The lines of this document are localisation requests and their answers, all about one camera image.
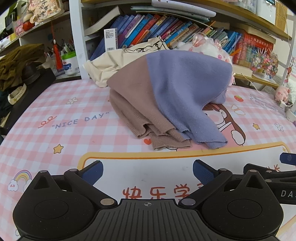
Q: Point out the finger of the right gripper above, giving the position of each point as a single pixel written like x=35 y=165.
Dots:
x=288 y=158
x=273 y=175

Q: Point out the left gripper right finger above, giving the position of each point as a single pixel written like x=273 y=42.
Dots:
x=234 y=206

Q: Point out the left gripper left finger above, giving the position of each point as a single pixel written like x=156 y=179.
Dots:
x=62 y=206

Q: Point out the purple and brown sweater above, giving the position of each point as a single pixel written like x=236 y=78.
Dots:
x=162 y=95

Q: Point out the small pink pig toy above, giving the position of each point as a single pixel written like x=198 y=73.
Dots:
x=281 y=94

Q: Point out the pink checkered desk mat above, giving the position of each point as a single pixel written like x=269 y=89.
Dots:
x=72 y=124

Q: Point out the red box of books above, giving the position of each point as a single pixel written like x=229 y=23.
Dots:
x=248 y=46

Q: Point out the red hanging tassel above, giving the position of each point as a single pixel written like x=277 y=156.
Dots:
x=58 y=60

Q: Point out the white green-lid jar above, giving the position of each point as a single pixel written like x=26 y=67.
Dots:
x=70 y=63

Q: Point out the pink white plush bunny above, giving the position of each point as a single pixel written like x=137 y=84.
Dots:
x=208 y=47

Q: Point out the olive green cloth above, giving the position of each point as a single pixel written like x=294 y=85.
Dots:
x=15 y=61

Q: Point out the cream printed garment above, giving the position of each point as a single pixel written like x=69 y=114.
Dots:
x=103 y=67

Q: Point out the white tall box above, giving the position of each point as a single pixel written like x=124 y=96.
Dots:
x=110 y=39

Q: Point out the row of colourful books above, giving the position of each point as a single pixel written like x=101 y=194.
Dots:
x=136 y=29

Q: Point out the white bookshelf frame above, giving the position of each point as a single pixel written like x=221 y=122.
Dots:
x=220 y=7

